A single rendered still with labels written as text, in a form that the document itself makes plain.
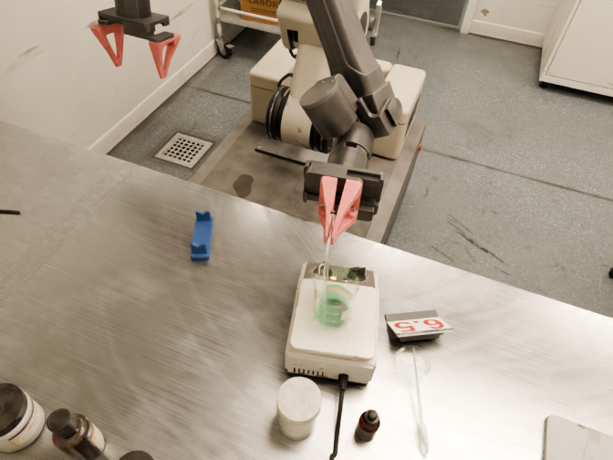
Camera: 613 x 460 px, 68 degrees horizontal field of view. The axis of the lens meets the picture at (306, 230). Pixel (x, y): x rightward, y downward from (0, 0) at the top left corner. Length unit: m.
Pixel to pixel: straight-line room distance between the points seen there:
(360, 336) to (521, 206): 1.66
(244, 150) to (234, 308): 0.98
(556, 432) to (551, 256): 1.37
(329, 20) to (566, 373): 0.64
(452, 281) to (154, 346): 0.52
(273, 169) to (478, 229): 0.94
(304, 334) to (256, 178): 0.97
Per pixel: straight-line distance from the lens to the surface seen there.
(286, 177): 1.56
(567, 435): 0.79
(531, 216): 2.21
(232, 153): 1.67
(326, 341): 0.65
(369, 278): 0.77
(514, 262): 2.00
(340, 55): 0.67
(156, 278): 0.85
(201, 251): 0.84
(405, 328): 0.76
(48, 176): 1.11
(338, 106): 0.61
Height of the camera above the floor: 1.42
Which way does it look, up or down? 49 degrees down
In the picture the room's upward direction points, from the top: 3 degrees clockwise
